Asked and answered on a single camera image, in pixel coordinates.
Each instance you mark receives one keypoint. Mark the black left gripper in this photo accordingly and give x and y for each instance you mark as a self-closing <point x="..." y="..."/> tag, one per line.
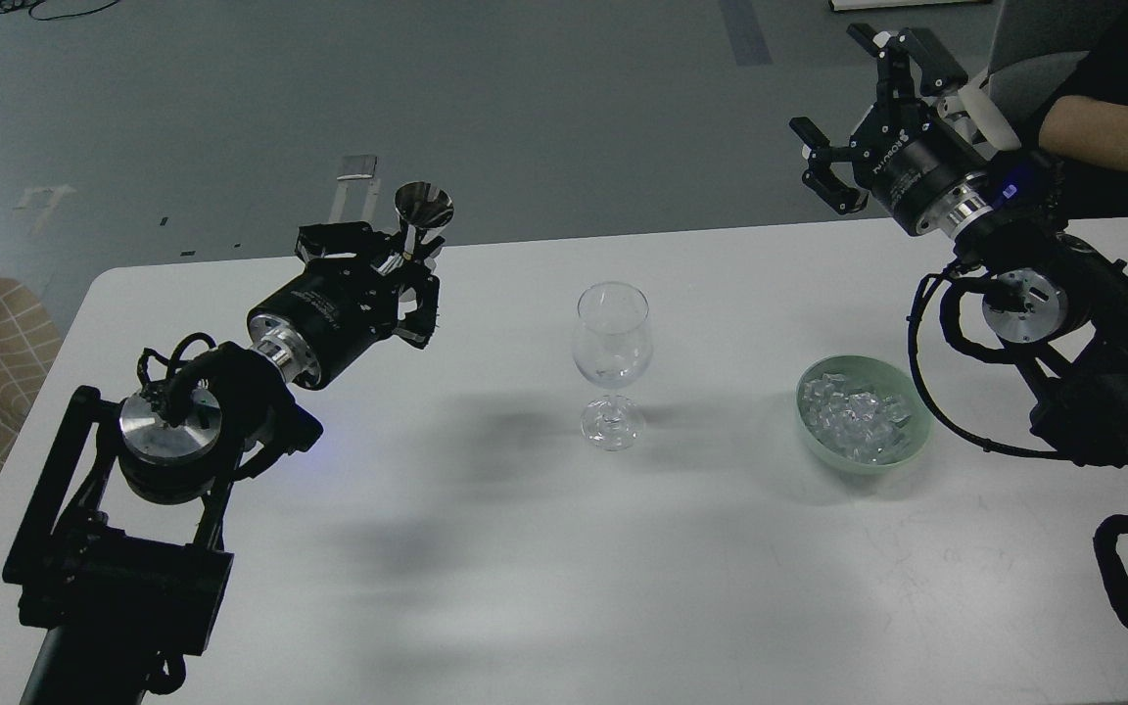
<point x="343" y="301"/>

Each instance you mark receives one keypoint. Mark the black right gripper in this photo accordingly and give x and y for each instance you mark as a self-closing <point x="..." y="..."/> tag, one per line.
<point x="902" y="157"/>

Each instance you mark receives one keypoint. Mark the steel double jigger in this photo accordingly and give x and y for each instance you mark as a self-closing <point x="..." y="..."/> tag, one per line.
<point x="423" y="210"/>

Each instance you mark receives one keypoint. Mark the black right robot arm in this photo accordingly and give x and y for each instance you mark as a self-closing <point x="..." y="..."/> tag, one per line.
<point x="1020" y="290"/>

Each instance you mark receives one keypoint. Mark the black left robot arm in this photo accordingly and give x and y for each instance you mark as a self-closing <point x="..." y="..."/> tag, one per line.
<point x="120" y="555"/>

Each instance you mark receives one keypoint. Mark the clear wine glass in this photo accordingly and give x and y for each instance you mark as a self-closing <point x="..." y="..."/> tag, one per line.
<point x="612" y="347"/>

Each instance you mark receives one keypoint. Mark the pile of ice cubes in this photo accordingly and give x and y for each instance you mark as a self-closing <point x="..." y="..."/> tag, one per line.
<point x="854" y="420"/>

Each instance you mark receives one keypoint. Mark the grey office chair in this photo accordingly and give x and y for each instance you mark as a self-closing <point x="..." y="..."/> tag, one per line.
<point x="1035" y="46"/>

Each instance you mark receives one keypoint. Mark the person in black shirt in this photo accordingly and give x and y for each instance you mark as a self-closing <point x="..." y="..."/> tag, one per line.
<point x="1084" y="123"/>

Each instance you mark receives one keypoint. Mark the green bowl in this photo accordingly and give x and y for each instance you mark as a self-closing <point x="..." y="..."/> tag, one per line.
<point x="887" y="379"/>

